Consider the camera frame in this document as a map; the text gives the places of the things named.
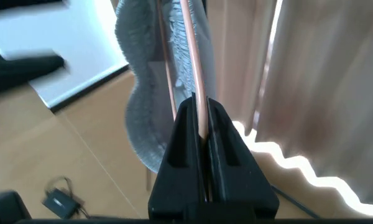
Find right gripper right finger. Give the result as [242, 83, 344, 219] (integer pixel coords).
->
[206, 96, 280, 219]

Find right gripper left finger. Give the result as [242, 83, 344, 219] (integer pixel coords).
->
[147, 92, 208, 220]

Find pink clothes hanger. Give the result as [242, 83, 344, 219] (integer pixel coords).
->
[155, 0, 210, 141]

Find pale grey shorts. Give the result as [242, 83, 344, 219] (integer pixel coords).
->
[114, 0, 218, 174]

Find black power adapter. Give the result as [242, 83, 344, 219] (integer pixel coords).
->
[42, 176, 91, 219]

